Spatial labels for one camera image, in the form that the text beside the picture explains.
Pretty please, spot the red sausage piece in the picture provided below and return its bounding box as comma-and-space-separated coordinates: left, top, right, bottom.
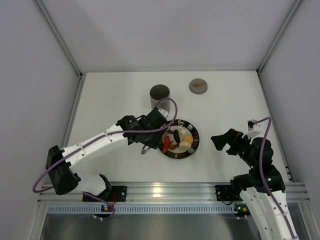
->
162, 135, 171, 153

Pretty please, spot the black seaweed food piece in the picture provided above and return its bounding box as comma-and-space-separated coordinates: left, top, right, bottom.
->
173, 129, 181, 143

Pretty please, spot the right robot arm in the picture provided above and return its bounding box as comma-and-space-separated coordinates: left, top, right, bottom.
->
210, 128, 299, 240

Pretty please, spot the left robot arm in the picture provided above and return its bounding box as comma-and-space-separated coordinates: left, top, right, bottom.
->
46, 108, 169, 200

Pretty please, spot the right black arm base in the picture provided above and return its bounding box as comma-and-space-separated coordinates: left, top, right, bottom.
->
215, 184, 241, 202

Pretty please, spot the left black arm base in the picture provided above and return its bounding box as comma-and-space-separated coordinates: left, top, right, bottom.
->
95, 185, 127, 202

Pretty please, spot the grey cylindrical container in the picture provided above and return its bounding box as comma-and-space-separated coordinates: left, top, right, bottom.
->
149, 84, 170, 113

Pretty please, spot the brown mushroom food piece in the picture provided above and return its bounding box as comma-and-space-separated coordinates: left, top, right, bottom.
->
169, 142, 179, 150

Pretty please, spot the dark rimmed striped plate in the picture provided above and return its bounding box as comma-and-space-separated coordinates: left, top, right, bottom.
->
158, 119, 200, 160

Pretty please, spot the yellow round cracker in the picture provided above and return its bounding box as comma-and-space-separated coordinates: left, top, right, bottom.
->
183, 135, 194, 144

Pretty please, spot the grey round lid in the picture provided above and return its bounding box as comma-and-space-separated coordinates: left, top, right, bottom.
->
189, 78, 208, 95

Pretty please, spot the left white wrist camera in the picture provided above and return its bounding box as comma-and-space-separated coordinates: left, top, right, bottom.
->
155, 108, 169, 118

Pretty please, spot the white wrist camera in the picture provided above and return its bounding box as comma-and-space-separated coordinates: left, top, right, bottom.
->
155, 108, 169, 118
246, 119, 261, 139

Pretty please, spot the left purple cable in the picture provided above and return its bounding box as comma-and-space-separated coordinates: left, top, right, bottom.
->
32, 97, 179, 221

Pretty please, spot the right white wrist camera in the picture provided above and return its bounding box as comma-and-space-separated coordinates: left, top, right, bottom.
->
246, 119, 261, 139

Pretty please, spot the aluminium front rail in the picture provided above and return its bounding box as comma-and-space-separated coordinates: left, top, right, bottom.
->
37, 182, 310, 204

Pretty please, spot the left aluminium frame post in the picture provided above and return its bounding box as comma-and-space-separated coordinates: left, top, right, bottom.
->
32, 0, 84, 147

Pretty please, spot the perforated metal cable tray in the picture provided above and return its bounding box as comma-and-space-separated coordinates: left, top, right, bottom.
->
47, 203, 249, 215

